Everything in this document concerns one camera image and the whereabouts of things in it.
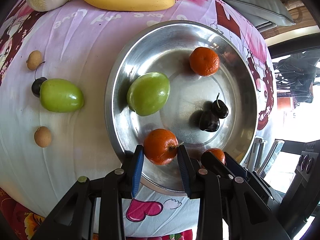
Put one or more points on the dark cherry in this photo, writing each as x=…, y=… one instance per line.
x=37, y=87
x=209, y=123
x=221, y=108

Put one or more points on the round metal plate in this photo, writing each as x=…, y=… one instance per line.
x=185, y=92

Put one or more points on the small brown longan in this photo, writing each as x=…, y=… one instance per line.
x=43, y=136
x=34, y=60

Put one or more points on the dark metal rack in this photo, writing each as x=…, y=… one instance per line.
x=295, y=75

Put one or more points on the green jujube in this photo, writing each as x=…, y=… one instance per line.
x=148, y=93
x=61, y=97

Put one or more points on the printed cartoon blanket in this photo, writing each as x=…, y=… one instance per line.
x=87, y=55

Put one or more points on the orange tangerine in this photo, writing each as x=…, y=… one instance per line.
x=216, y=153
x=204, y=61
x=160, y=147

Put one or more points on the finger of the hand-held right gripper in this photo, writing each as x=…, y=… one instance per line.
x=220, y=163

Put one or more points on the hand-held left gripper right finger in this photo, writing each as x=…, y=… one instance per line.
x=184, y=172

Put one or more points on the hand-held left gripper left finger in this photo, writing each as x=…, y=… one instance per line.
x=137, y=172

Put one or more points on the grey leather cushion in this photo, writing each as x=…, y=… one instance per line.
x=250, y=0

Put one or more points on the grey metal frame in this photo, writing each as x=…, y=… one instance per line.
x=258, y=152

